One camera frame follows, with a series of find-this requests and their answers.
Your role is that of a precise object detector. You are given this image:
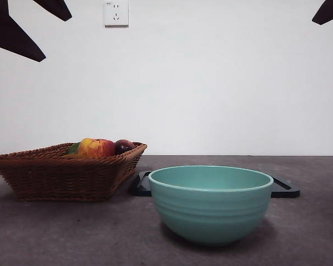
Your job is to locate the brown orange fruit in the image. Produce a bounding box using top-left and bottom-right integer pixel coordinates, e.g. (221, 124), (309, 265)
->
(61, 153), (87, 160)

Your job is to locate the teal ribbed bowl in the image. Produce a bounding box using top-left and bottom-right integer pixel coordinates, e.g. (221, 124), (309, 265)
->
(148, 165), (274, 247)

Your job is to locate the red yellow apple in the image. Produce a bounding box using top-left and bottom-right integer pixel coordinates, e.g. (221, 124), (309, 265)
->
(77, 137), (116, 159)

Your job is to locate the dark red plum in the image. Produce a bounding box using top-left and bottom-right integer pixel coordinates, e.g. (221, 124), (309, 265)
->
(114, 139), (136, 156)

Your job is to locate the brown wicker basket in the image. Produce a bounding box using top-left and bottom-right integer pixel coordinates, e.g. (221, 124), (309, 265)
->
(0, 141), (148, 202)

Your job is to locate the black rectangular tray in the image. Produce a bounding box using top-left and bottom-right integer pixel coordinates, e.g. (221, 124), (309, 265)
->
(127, 171), (300, 198)

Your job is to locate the white wall socket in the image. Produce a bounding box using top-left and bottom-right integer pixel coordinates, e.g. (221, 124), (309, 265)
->
(104, 0), (129, 28)

